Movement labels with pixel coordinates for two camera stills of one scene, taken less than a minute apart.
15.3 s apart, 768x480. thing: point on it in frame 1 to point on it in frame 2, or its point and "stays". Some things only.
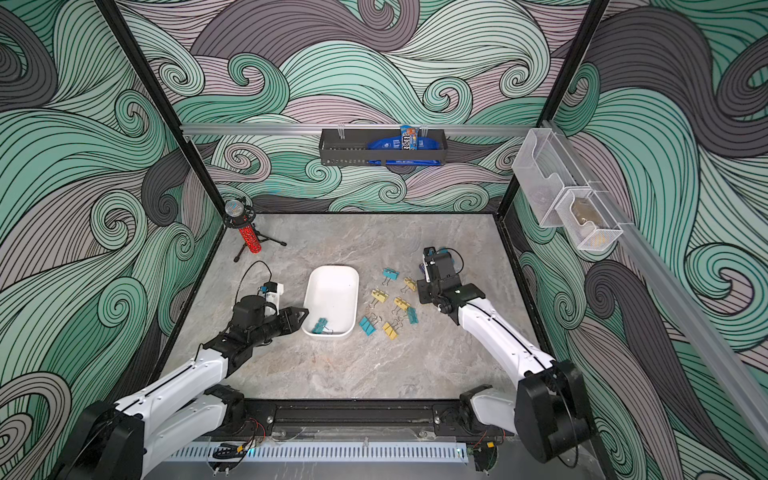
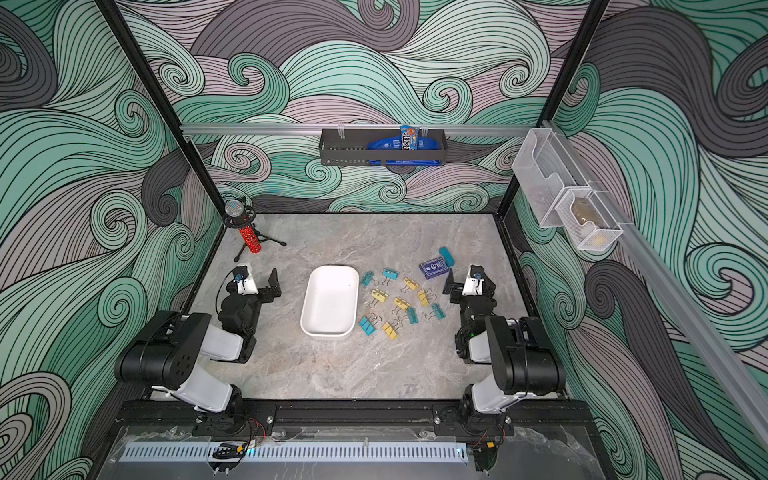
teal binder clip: [391, 273] stays
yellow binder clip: [410, 283] stays
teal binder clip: [318, 327] to [368, 276]
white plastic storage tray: [332, 294] stays
